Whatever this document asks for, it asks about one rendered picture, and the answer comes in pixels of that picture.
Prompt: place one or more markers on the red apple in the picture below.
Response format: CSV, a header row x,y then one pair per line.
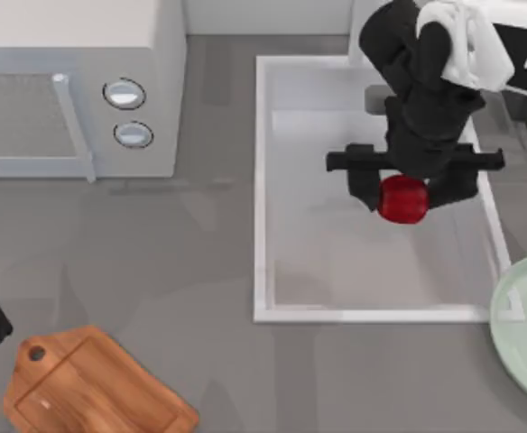
x,y
402,199

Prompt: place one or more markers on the white sink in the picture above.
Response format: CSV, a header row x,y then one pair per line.
x,y
381,275

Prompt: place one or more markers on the pale microwave oven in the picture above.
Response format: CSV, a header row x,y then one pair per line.
x,y
164,90

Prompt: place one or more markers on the round microwave knob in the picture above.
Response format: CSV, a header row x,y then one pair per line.
x,y
124,94
133,134

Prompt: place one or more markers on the wooden cutting board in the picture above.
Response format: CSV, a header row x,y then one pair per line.
x,y
92,388

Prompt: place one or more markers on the microwave oven door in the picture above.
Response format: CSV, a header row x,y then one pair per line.
x,y
20,117

